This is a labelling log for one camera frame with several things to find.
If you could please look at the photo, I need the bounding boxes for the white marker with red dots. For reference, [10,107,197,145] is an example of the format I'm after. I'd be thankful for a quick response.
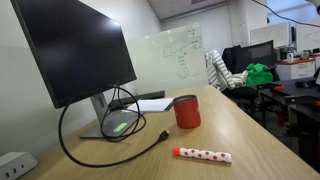
[172,148,232,163]

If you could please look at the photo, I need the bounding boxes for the red metal cup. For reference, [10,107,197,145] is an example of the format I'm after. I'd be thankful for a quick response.
[173,95,201,129]

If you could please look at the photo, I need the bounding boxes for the white paper notepad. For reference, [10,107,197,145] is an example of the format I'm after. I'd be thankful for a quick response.
[127,98,173,112]

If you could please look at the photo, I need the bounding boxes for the white whiteboard with green writing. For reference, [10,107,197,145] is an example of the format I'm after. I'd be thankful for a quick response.
[127,23,208,94]

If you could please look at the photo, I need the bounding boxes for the black keyboard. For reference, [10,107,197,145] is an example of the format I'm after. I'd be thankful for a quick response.
[109,90,165,106]

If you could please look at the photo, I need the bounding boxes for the black computer mouse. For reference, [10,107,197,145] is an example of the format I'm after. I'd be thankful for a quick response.
[108,103,128,112]

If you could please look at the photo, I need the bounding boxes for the grey monitor stand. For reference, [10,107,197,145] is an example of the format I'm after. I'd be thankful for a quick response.
[80,93,139,139]

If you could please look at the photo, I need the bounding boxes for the black office chair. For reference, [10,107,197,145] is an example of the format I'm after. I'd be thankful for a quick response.
[222,41,279,100]

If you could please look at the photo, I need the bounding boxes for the black computer monitor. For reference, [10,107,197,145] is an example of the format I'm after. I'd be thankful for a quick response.
[10,0,136,108]

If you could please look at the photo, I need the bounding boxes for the green plastic bag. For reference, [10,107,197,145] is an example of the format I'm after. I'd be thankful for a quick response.
[246,63,273,87]

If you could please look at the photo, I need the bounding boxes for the black side desk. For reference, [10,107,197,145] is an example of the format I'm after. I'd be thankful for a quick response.
[257,78,320,171]

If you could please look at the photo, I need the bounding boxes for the white drawer cabinet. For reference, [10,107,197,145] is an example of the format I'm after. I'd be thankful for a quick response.
[276,58,315,81]

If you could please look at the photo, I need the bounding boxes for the white power adapter box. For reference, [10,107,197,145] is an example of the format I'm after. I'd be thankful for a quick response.
[0,152,38,180]

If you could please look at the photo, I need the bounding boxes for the black cable with plug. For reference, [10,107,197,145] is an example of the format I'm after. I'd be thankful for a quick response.
[58,85,170,168]

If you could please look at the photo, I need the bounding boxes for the black overhead cable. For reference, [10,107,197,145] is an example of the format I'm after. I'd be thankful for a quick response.
[252,0,320,29]

